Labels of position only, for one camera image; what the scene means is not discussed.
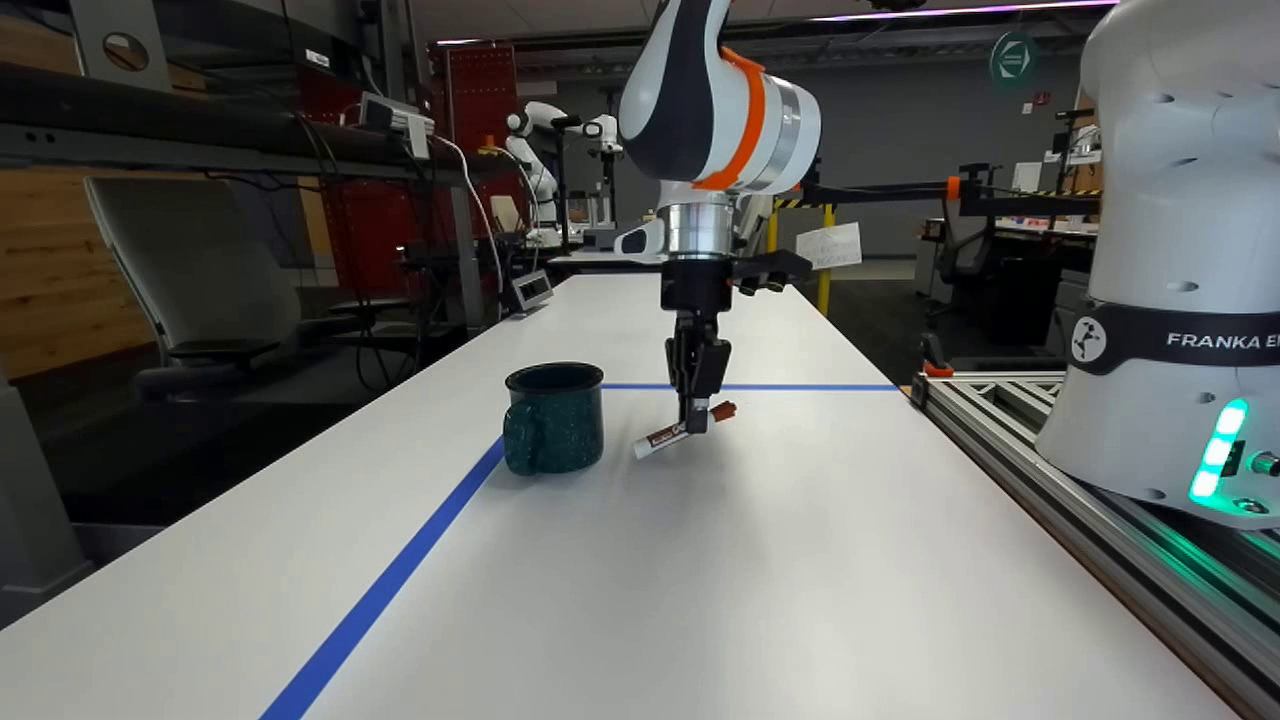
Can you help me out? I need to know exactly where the white paper sign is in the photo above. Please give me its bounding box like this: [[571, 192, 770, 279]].
[[792, 218, 866, 275]]

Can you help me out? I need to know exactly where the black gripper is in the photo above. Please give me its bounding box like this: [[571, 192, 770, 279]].
[[660, 254, 744, 441]]

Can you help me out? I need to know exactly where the black equipment cart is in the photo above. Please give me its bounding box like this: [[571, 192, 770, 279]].
[[916, 196, 1102, 371]]

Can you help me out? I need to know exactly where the aluminium extrusion base frame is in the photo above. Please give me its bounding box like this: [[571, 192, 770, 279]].
[[909, 369, 1280, 720]]

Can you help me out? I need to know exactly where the dark metal shelf beam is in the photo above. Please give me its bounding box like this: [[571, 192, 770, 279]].
[[0, 61, 450, 187]]

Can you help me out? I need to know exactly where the plywood panel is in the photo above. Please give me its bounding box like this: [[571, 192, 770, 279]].
[[0, 167, 160, 383]]

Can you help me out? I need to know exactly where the red cabinet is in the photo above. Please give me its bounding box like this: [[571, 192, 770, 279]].
[[429, 37, 529, 160]]

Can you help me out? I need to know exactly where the short blue tape strip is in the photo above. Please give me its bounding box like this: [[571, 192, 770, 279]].
[[599, 380, 901, 394]]

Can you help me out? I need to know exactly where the dark green enamel mug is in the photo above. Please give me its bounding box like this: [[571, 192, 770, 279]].
[[494, 361, 611, 481]]

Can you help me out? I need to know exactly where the white power adapter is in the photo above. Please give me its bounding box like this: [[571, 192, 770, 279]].
[[354, 93, 440, 164]]

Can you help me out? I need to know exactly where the long blue tape strip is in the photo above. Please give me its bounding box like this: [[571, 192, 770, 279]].
[[256, 437, 512, 720]]

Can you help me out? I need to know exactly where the small grey display device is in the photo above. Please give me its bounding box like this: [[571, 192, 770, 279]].
[[504, 267, 560, 315]]

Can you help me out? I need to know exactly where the tall yellow post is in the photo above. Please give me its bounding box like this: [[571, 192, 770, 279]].
[[812, 196, 840, 319]]

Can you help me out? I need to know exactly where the grey office chair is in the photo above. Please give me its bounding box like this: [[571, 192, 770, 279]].
[[82, 176, 308, 400]]

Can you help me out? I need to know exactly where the small white background robot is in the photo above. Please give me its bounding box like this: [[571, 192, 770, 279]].
[[501, 97, 626, 250]]

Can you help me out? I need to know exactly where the black bar with orange clamps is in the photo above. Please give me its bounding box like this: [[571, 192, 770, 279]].
[[794, 155, 1110, 223]]

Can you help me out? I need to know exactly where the white marker with red cap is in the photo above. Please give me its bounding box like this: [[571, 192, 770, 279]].
[[626, 394, 744, 465]]

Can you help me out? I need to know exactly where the white hanging cable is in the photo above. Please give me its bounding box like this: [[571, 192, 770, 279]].
[[429, 129, 521, 312]]

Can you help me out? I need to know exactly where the white background table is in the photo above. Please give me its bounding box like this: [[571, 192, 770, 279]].
[[539, 237, 673, 279]]

